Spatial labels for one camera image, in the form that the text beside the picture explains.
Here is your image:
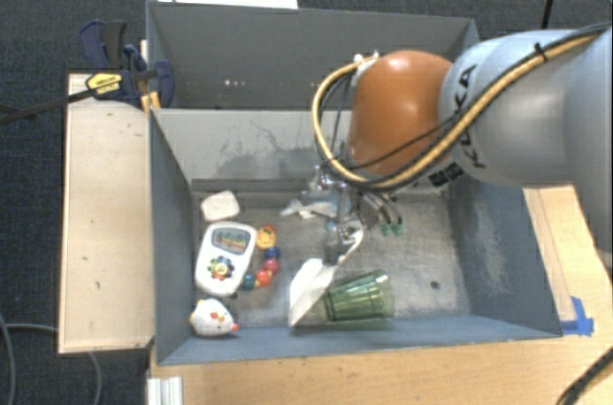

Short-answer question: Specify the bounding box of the black cylinder on white bracket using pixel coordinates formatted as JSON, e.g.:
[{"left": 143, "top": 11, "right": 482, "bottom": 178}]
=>
[{"left": 338, "top": 226, "right": 365, "bottom": 264}]

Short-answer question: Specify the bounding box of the white toy with coloured beads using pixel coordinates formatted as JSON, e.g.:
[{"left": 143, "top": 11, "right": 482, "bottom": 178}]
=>
[{"left": 193, "top": 220, "right": 283, "bottom": 299}]

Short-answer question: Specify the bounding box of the green glass cup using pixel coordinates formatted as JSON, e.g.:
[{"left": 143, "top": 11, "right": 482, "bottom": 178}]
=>
[{"left": 323, "top": 269, "right": 397, "bottom": 323}]

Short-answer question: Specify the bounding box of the crumpled white wrapper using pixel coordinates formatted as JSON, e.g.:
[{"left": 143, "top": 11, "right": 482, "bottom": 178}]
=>
[{"left": 280, "top": 196, "right": 336, "bottom": 223}]

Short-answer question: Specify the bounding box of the white cloth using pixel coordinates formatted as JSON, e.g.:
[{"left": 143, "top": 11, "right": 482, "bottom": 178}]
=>
[{"left": 288, "top": 257, "right": 339, "bottom": 328}]

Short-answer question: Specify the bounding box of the grey metal bin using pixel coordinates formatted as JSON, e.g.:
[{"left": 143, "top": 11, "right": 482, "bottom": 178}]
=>
[{"left": 145, "top": 0, "right": 564, "bottom": 367}]

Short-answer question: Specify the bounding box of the white rounded block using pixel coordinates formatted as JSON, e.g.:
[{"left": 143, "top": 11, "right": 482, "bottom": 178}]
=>
[{"left": 199, "top": 190, "right": 240, "bottom": 222}]

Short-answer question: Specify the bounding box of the white toy chicken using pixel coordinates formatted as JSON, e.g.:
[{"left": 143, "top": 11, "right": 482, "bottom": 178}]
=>
[{"left": 189, "top": 297, "right": 239, "bottom": 338}]

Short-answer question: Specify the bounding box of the pale wood board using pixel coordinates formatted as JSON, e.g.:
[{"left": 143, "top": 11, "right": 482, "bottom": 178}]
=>
[{"left": 57, "top": 72, "right": 157, "bottom": 354}]

